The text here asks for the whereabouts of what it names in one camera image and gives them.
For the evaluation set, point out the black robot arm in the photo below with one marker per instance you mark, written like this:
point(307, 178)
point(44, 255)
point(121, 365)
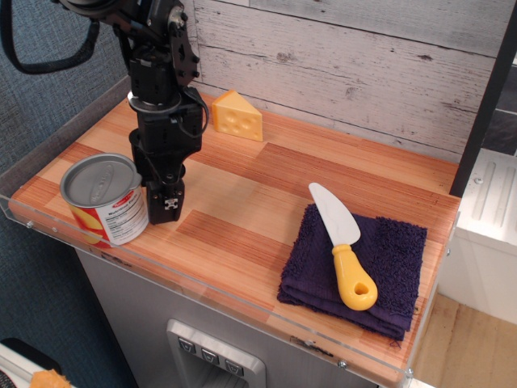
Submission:
point(154, 43)

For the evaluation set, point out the toy knife yellow handle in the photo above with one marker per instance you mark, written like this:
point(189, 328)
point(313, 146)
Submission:
point(343, 246)

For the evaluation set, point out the dark vertical post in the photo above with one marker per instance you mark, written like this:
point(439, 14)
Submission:
point(489, 102)

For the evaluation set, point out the folded purple towel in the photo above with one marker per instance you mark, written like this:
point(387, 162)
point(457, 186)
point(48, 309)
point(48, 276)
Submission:
point(390, 251)

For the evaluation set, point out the silver dispenser button panel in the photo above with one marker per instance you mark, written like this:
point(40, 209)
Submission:
point(205, 361)

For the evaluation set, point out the white toy appliance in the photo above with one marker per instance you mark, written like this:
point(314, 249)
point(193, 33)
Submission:
point(479, 268)

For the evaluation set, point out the yellow toy cheese wedge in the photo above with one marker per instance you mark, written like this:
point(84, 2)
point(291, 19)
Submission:
point(234, 115)

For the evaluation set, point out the toy food can grey lid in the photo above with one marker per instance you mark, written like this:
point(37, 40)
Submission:
point(104, 194)

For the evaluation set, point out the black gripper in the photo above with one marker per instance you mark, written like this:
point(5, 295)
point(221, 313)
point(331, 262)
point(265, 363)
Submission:
point(167, 134)

